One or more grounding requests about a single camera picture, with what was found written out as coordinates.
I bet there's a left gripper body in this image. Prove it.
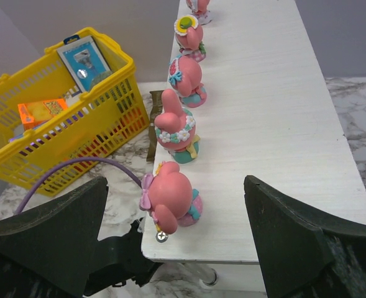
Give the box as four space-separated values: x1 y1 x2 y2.
84 218 162 296

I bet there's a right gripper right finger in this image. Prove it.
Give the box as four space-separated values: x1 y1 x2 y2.
244 175 366 297

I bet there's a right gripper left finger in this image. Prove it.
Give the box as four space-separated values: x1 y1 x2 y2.
0 178 108 297

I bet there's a pink bear toy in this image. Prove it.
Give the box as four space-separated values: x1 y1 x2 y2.
139 161 203 235

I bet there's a pink mushroom toy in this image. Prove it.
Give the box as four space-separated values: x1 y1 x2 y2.
154 89 200 164

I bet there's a pink toy blue bow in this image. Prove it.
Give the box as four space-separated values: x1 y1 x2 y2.
168 55 207 108

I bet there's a pink toy yellow top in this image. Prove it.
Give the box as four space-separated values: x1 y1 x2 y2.
173 15 206 63

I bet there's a pink white bunny toy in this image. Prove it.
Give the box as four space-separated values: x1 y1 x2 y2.
186 0 213 25

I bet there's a white metal shelf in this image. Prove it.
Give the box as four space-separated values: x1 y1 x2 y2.
140 0 366 292

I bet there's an orange snack box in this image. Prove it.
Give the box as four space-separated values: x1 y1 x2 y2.
17 99 68 130

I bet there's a yellow plastic basket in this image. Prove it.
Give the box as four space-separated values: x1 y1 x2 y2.
0 27 149 196

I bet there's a brown snack bag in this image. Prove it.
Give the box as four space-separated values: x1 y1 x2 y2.
145 89 165 163

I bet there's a green round melon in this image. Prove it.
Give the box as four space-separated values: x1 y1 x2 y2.
89 70 113 90

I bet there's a blue razor package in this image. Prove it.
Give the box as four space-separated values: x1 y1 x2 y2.
57 34 112 92

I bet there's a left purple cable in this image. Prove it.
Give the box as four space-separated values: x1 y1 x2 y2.
13 156 143 215

